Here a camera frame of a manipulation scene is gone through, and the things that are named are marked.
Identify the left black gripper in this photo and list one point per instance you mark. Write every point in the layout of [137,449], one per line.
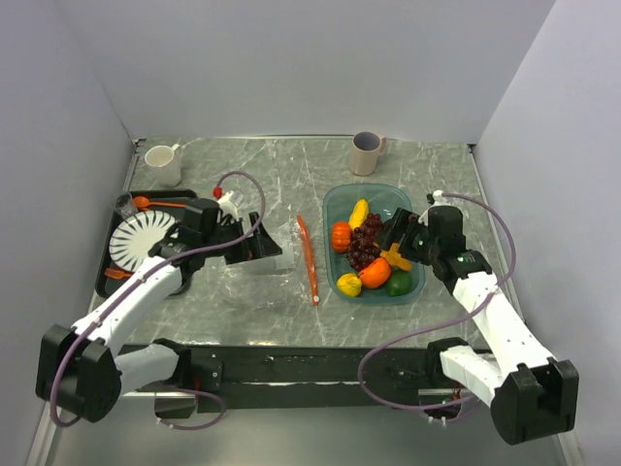
[261,246]

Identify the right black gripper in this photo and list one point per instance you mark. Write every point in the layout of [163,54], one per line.
[401,221]

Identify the clear zip top bag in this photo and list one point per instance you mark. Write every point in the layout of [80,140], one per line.
[271,282]

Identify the purple grape bunch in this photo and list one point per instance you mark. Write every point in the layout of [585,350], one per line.
[363,249]

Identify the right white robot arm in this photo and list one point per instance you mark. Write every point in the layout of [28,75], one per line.
[530,393]

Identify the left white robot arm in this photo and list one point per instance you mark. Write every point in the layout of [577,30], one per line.
[82,371]

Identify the orange ginger root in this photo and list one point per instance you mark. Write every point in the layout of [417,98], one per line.
[394,258]

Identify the teal plastic tray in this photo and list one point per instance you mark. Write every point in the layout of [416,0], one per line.
[383,199]

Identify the yellow squash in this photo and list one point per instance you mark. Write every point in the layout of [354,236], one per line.
[359,214]

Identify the orange tangerine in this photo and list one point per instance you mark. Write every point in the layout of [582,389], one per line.
[376,274]

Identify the green lime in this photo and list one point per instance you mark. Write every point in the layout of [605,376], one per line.
[400,283]

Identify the small orange pumpkin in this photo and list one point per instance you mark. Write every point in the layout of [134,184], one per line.
[341,236]

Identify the yellow lemon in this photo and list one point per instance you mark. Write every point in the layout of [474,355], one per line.
[349,284]

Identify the beige mug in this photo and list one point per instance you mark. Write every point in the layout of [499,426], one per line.
[366,149]

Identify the black tray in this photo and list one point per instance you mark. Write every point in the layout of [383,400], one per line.
[105,287]

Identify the white cup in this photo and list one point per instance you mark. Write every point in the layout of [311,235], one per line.
[164,164]

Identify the orange plastic spoon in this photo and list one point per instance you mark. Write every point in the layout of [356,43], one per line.
[143,203]

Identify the striped white plate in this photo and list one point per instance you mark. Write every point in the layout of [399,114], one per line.
[135,236]

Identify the clear plastic glass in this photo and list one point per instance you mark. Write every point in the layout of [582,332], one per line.
[124,205]

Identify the orange plastic fork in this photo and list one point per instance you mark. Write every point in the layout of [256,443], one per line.
[116,274]

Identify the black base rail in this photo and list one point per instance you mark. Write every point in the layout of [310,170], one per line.
[268,377]

